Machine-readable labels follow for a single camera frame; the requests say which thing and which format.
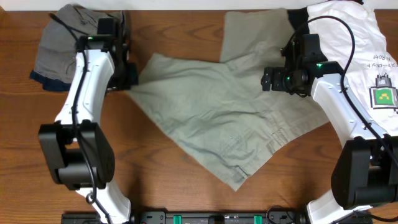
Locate khaki green shorts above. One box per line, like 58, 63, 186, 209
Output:
129, 9, 328, 190

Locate black garment under t-shirt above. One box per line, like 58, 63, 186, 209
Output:
287, 0, 364, 30

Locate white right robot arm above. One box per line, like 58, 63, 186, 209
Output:
261, 34, 397, 223

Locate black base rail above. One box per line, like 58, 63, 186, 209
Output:
60, 210, 373, 224

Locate white printed t-shirt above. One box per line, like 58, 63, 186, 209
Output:
307, 1, 397, 136

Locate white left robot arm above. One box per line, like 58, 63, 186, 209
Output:
39, 17, 138, 223

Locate folded navy garment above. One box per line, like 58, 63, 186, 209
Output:
29, 37, 131, 93

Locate folded grey shorts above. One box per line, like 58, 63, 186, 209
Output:
32, 4, 124, 84

